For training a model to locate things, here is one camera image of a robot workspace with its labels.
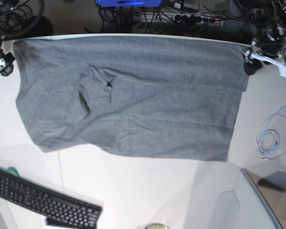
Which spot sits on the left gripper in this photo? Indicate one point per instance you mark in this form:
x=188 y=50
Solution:
x=266 y=47

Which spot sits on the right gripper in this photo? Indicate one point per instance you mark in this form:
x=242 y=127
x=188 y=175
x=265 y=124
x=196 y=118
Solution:
x=8 y=58

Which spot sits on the grey t-shirt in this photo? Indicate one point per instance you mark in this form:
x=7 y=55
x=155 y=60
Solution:
x=131 y=96

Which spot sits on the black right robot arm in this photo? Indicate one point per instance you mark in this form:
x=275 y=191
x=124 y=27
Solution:
x=7 y=7

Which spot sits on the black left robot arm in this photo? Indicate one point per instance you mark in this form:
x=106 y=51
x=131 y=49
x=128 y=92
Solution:
x=268 y=17

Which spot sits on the black power strip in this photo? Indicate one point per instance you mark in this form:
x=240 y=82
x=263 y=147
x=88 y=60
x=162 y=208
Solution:
x=158 y=17

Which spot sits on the green tape roll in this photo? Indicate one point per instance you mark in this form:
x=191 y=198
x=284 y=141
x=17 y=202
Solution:
x=13 y=171

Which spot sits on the blue box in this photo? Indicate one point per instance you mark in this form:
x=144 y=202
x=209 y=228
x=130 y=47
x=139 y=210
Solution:
x=120 y=3

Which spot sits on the grey monitor edge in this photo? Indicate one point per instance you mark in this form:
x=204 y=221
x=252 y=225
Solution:
x=271 y=183

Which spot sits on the black keyboard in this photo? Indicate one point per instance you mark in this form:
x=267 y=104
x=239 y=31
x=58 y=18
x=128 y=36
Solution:
x=68 y=211

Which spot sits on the round brass object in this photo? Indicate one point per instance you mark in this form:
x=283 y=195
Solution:
x=156 y=226

